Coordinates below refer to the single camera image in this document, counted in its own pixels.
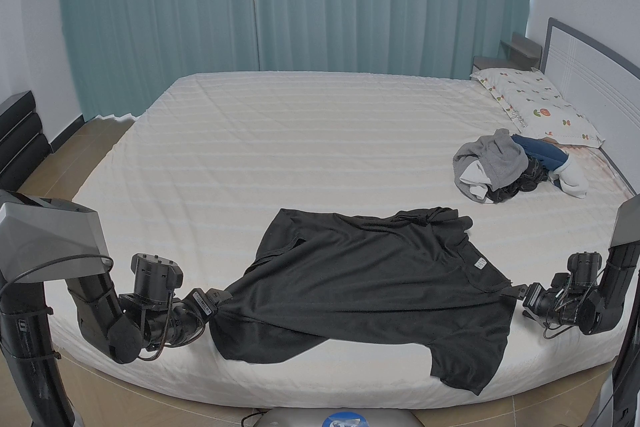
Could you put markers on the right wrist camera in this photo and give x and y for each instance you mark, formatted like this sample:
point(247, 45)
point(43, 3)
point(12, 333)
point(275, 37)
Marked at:
point(559, 282)

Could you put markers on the grey bedside table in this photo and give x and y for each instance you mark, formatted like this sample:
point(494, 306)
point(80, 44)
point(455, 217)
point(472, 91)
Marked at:
point(515, 52)

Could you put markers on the pile of clothes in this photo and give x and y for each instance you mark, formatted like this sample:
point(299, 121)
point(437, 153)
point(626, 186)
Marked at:
point(500, 162)

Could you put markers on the black chest of drawers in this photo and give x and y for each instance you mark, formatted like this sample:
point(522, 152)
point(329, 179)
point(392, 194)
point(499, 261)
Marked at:
point(20, 140)

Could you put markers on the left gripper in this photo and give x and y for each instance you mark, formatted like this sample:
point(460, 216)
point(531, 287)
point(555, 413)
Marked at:
point(200, 301)

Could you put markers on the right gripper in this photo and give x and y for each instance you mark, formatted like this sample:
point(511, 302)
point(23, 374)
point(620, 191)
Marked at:
point(537, 302)

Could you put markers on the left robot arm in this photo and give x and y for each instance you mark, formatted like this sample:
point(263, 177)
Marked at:
point(30, 235)

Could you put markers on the black T-shirt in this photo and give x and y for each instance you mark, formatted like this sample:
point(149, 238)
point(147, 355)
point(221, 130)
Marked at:
point(360, 275)

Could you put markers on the bed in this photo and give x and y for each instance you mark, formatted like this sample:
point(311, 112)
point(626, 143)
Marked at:
point(300, 150)

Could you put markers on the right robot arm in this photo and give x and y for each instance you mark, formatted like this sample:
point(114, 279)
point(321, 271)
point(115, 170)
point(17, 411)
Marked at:
point(615, 275)

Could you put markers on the white printed pillow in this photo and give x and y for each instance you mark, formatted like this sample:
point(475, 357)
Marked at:
point(540, 104)

